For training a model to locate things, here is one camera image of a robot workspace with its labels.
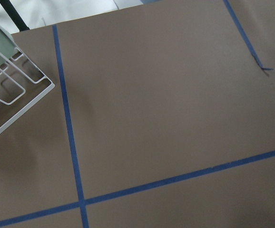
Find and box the white wire cup rack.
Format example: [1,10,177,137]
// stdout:
[0,46,55,134]

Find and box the black tripod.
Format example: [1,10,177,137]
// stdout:
[0,0,30,32]

